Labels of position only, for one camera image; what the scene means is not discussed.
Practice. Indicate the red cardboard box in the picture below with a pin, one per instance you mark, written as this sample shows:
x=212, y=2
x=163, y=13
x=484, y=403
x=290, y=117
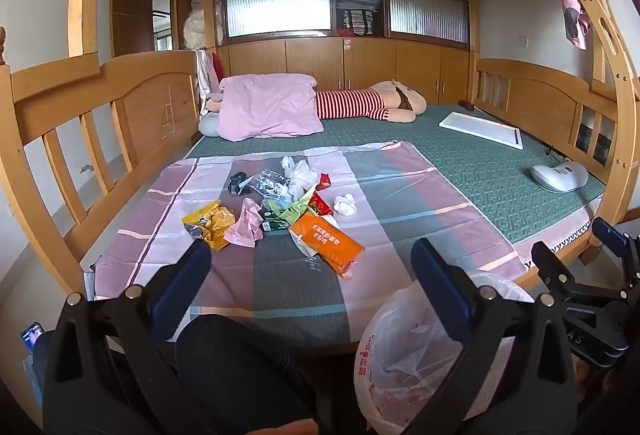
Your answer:
x=320, y=205

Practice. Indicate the clear plastic packaging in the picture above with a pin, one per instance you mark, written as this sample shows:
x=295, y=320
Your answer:
x=267, y=185

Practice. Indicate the white and red towel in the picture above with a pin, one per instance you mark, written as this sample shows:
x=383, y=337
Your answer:
x=206, y=75

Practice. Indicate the white round device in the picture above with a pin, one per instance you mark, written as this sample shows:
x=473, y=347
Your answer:
x=557, y=175

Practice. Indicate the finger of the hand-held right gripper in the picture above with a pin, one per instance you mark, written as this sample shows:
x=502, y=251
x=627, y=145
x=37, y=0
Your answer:
x=607, y=235
x=550, y=262

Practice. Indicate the red striped plush toy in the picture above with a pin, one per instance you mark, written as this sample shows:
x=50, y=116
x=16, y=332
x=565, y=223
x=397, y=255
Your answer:
x=360, y=102

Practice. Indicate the small black item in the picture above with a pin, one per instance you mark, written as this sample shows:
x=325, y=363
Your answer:
x=237, y=182

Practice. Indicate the green snack packet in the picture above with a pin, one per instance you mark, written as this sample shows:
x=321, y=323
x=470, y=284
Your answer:
x=280, y=220

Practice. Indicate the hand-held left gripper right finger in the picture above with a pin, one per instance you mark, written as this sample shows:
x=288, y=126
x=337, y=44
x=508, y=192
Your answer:
x=437, y=280

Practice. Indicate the white wall switch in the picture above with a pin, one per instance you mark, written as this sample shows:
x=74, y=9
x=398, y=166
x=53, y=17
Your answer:
x=523, y=41

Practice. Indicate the white hanging bundle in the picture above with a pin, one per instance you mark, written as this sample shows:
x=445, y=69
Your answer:
x=195, y=22

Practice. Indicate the ribbed glass window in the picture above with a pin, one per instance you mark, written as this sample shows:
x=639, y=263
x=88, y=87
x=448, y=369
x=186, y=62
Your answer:
x=277, y=7
x=427, y=15

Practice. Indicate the green patterned bed mat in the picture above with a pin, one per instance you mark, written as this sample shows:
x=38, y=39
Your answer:
x=480, y=175

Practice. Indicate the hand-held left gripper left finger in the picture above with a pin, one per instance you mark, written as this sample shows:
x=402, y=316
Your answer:
x=187, y=275

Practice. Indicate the small red wrapper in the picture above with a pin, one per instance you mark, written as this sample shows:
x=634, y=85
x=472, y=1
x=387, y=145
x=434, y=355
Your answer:
x=324, y=181

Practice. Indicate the white flat board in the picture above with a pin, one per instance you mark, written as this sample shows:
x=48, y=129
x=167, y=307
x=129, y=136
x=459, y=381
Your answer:
x=480, y=127

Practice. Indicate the crumpled white tissue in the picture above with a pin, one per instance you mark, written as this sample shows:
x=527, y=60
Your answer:
x=345, y=205

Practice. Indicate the orange snack packet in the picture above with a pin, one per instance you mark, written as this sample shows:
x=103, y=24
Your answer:
x=327, y=242

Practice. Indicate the crumpled white plastic bag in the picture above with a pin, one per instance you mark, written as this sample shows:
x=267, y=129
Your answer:
x=302, y=177

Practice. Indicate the yellow snack packet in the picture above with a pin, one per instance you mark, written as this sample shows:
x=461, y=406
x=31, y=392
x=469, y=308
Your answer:
x=212, y=222

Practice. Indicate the wooden wardrobe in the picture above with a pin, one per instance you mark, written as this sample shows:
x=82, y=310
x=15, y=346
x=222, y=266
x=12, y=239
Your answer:
x=132, y=10

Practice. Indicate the wooden bunk bed frame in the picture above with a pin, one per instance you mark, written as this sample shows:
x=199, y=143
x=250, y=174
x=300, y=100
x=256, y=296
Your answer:
x=150, y=90

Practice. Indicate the pink pillow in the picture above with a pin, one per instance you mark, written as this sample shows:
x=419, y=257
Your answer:
x=270, y=107

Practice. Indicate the light grey pillow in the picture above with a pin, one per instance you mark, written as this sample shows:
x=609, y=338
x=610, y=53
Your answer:
x=210, y=127

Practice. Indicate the pink grey checked sheet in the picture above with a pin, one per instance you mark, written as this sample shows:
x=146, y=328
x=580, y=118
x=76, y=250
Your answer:
x=400, y=215

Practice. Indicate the smartphone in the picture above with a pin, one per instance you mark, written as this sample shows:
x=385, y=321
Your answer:
x=32, y=337

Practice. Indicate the cluttered shelf niche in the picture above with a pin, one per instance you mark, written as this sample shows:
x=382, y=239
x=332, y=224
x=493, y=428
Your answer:
x=357, y=10

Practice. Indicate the large red-printed white plastic bag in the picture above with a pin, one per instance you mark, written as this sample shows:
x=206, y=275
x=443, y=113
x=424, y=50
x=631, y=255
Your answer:
x=415, y=365

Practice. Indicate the pink hanging cloth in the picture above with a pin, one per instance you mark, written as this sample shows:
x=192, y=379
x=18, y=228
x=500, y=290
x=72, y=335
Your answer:
x=572, y=12

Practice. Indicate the wooden bunk ladder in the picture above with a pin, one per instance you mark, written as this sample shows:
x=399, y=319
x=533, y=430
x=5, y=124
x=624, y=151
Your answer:
x=607, y=40

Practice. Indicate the pink crumpled wrapper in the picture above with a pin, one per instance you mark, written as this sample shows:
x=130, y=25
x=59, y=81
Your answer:
x=245, y=225

